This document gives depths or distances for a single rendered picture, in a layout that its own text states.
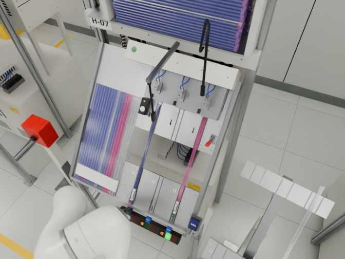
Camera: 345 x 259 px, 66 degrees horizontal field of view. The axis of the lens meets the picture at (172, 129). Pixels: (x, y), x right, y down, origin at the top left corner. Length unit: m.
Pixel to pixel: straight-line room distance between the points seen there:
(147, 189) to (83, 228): 0.67
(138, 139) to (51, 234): 1.06
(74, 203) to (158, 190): 0.59
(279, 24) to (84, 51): 2.23
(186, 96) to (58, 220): 0.67
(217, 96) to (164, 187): 0.49
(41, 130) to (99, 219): 1.10
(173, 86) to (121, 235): 0.67
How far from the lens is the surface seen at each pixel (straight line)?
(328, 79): 2.92
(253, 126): 2.62
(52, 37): 4.02
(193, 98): 1.12
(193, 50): 1.11
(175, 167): 1.57
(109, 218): 0.69
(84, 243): 0.69
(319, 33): 2.67
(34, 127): 1.75
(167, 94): 1.15
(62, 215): 0.77
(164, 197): 1.30
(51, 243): 0.71
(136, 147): 1.66
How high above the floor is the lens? 1.98
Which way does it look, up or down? 52 degrees down
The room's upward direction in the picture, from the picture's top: 2 degrees counter-clockwise
